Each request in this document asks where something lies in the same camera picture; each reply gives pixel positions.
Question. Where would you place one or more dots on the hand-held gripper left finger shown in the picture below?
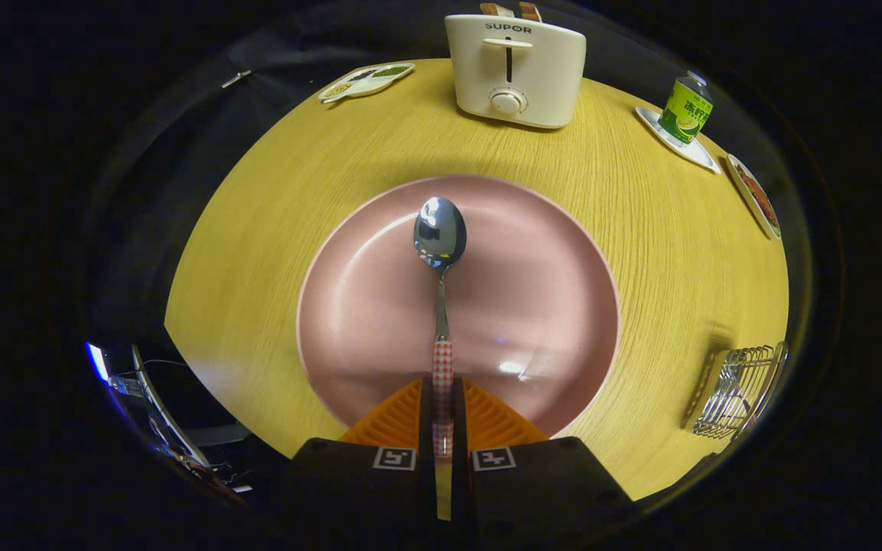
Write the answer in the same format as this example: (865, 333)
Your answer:
(426, 413)

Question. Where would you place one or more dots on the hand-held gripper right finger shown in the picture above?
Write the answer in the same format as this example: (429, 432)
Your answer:
(459, 413)

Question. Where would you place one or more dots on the pink round plate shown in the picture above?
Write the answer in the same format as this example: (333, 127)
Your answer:
(533, 291)

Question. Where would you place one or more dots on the silver device with lit screen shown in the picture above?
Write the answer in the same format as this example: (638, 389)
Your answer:
(95, 360)

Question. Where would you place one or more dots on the white divided condiment tray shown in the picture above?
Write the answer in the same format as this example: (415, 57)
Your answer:
(364, 80)

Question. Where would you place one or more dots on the white square coaster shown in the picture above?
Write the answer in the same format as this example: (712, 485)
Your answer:
(697, 153)

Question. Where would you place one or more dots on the cream white toaster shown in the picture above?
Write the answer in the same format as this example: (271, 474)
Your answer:
(548, 69)

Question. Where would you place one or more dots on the round plate of food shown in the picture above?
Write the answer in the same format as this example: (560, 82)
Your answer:
(733, 172)

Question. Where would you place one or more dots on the brown meat slice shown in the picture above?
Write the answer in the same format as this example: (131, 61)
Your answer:
(756, 197)

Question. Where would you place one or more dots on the green label drink bottle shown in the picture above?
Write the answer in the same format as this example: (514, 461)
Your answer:
(684, 115)

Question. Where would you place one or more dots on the small silver cloth clip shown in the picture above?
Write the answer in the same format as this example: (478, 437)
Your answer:
(236, 78)

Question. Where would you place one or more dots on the toasted bread slice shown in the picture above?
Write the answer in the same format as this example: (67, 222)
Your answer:
(530, 11)
(496, 9)

